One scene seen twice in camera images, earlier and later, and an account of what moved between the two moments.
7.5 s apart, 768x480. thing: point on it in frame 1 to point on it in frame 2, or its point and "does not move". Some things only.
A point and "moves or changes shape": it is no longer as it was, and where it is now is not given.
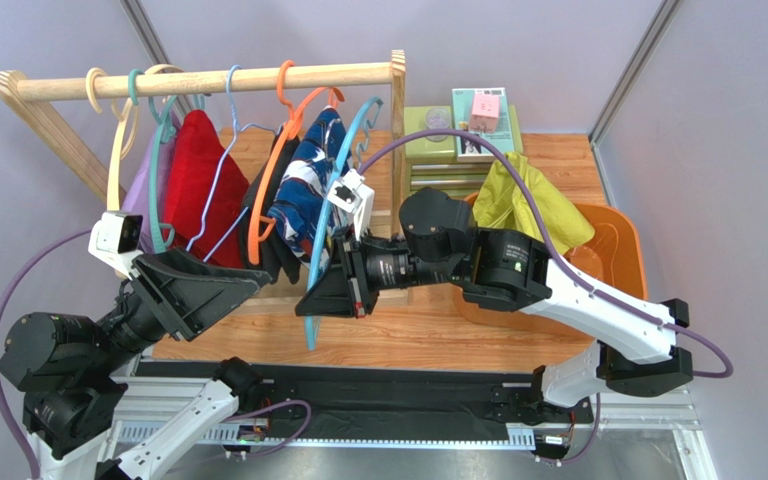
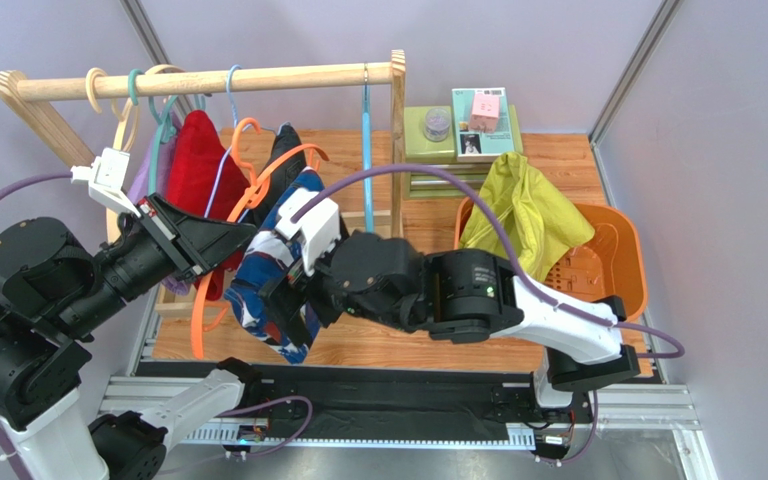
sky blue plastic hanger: (312, 317) moves or changes shape
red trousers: (206, 193) does not move
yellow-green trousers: (500, 202) does not move
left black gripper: (188, 293) to (205, 242)
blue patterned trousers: (298, 206) to (268, 258)
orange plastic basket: (611, 259) does not move
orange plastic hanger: (258, 229) to (253, 180)
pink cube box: (485, 112) does not move
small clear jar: (437, 118) does not move
